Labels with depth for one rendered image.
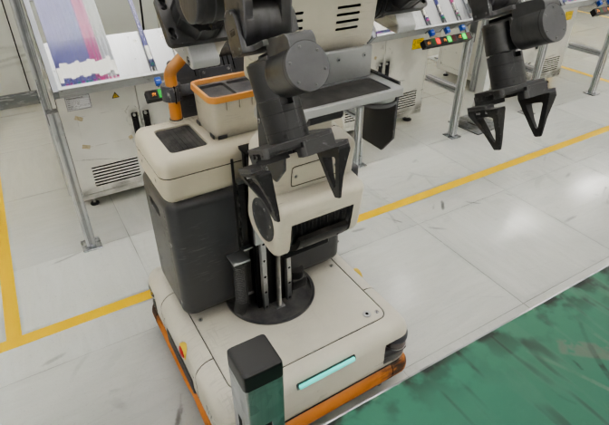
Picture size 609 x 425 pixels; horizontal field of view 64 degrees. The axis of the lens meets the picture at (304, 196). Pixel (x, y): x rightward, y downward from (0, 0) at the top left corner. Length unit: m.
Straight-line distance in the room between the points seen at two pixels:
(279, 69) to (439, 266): 1.69
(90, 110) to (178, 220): 1.22
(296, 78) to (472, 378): 0.36
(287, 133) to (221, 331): 0.94
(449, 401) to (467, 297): 1.54
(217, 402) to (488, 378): 0.91
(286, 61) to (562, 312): 0.42
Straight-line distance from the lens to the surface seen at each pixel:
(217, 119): 1.26
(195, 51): 0.86
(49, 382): 1.89
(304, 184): 1.07
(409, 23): 1.09
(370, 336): 1.47
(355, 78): 1.00
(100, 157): 2.51
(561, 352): 0.61
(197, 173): 1.24
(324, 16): 0.94
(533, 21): 0.85
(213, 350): 1.44
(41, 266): 2.36
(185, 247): 1.34
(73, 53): 2.11
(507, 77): 0.90
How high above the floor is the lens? 1.37
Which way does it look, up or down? 33 degrees down
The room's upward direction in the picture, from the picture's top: straight up
